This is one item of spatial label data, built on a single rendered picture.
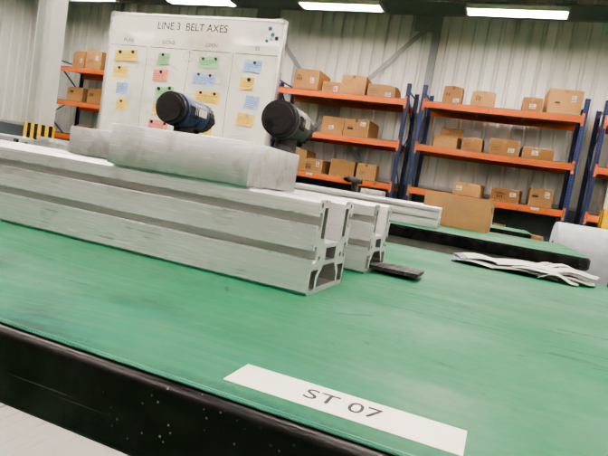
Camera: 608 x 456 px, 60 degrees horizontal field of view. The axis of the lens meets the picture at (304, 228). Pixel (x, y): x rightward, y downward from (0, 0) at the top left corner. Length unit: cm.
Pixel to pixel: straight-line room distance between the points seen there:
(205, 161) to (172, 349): 24
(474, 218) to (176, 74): 253
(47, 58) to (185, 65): 521
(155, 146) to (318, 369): 31
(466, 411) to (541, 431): 3
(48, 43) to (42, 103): 89
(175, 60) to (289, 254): 378
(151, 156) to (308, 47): 1183
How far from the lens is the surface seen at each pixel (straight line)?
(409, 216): 212
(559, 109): 1028
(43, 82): 912
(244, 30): 397
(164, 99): 98
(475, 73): 1135
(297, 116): 83
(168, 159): 52
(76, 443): 137
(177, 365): 27
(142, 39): 443
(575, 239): 409
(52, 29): 925
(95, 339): 30
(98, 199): 58
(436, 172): 1113
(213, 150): 49
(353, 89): 1065
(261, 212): 48
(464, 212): 255
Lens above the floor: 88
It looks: 5 degrees down
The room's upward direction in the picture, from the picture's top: 9 degrees clockwise
